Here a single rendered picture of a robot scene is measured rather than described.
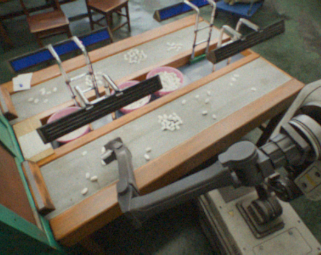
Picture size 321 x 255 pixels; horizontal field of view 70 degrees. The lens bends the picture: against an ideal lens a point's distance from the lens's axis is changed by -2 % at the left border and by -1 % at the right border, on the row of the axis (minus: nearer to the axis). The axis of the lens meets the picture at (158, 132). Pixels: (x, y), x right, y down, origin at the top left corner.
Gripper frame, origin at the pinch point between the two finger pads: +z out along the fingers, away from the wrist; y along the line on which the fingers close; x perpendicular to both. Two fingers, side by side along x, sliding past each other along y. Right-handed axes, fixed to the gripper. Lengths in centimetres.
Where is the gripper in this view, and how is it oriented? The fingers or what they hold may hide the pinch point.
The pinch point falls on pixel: (110, 143)
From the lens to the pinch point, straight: 137.4
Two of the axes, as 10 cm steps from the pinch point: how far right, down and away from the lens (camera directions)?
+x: 3.8, 8.8, 2.8
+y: -8.2, 4.6, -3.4
